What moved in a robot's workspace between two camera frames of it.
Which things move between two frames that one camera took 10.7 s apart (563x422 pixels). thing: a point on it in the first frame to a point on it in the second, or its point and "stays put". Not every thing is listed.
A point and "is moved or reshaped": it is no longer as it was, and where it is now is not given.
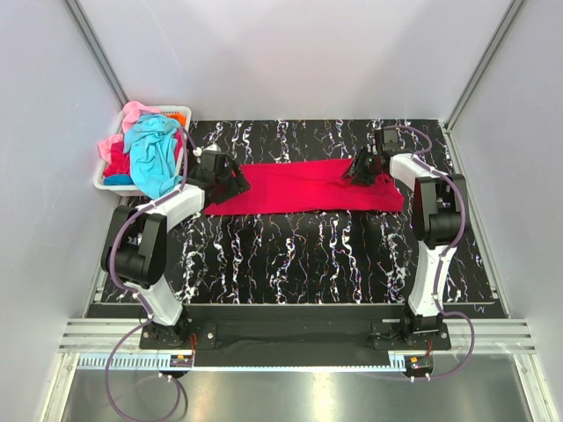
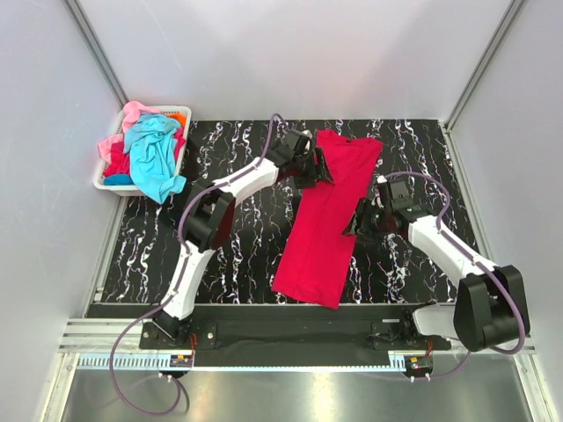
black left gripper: x=238 y=184 to x=317 y=171
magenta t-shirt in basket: x=118 y=163 stays put
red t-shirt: x=308 y=187 is moved or reshaped
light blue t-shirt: x=153 y=156 stays put
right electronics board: x=418 y=363 stays put
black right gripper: x=361 y=179 to x=363 y=208
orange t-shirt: x=177 y=116 stays put
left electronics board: x=181 y=360 stays put
